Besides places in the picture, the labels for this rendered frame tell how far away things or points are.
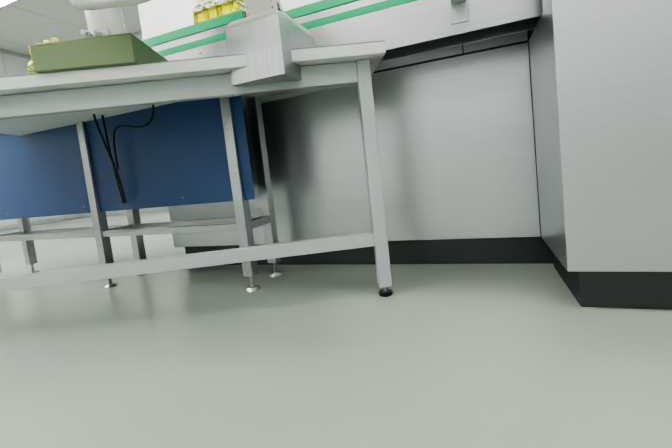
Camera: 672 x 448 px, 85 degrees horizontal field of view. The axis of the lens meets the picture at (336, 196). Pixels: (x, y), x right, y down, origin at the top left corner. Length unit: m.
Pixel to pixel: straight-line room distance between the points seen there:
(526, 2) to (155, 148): 1.33
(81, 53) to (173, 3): 0.85
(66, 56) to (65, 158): 0.83
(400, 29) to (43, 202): 1.75
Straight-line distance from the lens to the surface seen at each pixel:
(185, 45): 1.51
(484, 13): 1.22
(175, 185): 1.53
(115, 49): 1.19
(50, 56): 1.27
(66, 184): 2.02
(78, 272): 1.32
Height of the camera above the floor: 0.42
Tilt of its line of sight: 5 degrees down
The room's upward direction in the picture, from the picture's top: 6 degrees counter-clockwise
